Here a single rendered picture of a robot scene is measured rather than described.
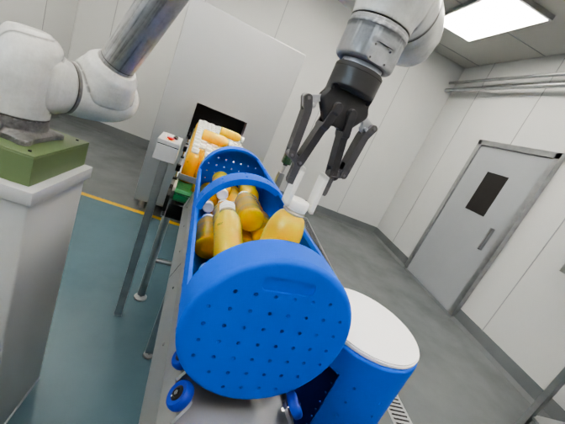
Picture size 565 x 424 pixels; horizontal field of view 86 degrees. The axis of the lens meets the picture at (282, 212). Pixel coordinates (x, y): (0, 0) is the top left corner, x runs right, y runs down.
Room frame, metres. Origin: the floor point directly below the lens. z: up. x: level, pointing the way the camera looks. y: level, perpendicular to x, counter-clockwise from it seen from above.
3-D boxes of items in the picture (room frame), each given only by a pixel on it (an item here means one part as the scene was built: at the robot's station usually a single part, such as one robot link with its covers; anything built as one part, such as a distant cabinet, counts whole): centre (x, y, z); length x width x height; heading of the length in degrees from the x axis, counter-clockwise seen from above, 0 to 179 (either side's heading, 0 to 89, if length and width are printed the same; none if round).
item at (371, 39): (0.50, -0.02, 1.54); 0.09 x 0.09 x 0.06
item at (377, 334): (0.70, -0.31, 1.03); 0.28 x 0.28 x 0.01
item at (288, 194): (0.50, 0.00, 1.32); 0.03 x 0.01 x 0.07; 20
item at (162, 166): (1.47, 0.65, 0.50); 0.04 x 0.04 x 1.00; 21
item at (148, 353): (1.30, 0.35, 0.31); 0.06 x 0.06 x 0.63; 21
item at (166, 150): (1.47, 0.65, 1.05); 0.20 x 0.10 x 0.10; 21
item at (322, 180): (0.52, -0.04, 1.32); 0.03 x 0.01 x 0.07; 20
